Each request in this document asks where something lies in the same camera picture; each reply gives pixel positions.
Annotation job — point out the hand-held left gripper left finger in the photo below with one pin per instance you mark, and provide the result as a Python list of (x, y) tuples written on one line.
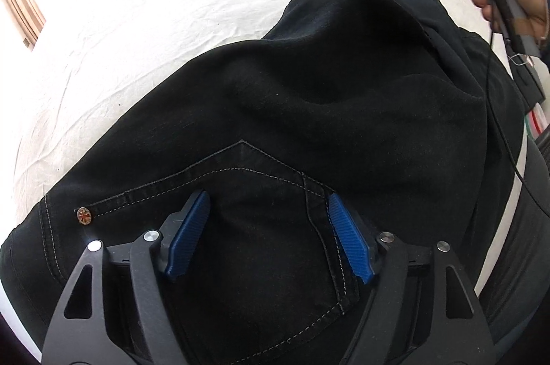
[(191, 231)]

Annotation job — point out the person's leg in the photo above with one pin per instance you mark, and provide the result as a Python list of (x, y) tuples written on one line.
[(528, 240)]

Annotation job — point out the small wall socket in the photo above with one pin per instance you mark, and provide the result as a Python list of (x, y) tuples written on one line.
[(26, 42)]

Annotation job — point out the bed with white sheet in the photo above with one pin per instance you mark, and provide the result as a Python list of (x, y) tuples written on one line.
[(172, 25)]

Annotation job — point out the black denim pants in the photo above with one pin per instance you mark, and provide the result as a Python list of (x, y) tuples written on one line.
[(300, 89)]

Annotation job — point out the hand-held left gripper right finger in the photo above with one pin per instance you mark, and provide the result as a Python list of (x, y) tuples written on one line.
[(350, 240)]

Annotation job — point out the red and green object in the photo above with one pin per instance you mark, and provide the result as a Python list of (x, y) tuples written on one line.
[(539, 124)]

